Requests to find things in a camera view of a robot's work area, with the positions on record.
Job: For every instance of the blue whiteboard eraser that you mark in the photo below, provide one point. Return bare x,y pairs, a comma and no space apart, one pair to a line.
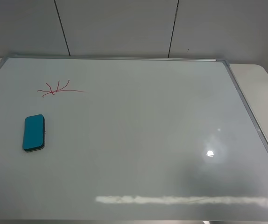
34,133

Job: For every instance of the red marker scribble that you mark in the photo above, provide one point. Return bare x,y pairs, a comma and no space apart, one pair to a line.
49,90

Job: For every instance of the white whiteboard with aluminium frame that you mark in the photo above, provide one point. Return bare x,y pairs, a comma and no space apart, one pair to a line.
152,139

